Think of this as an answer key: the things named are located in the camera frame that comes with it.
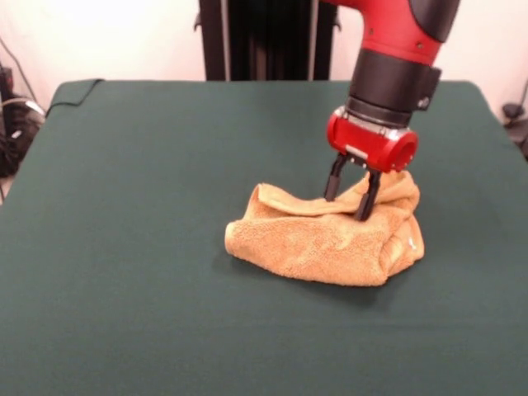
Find white cable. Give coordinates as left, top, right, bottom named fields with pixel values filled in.
left=0, top=97, right=45, bottom=121

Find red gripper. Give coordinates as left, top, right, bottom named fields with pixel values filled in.
left=323, top=106, right=420, bottom=219

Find tan terry towel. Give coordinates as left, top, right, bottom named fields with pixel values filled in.
left=224, top=169, right=426, bottom=287

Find small black box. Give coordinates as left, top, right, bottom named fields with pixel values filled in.
left=0, top=65, right=16, bottom=100

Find dark green table cloth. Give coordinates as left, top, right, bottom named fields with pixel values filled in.
left=0, top=78, right=528, bottom=396

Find black stand base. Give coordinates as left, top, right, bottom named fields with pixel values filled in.
left=502, top=103, right=528, bottom=162
left=0, top=98, right=42, bottom=178

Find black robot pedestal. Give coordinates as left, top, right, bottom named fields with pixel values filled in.
left=193, top=0, right=343, bottom=82

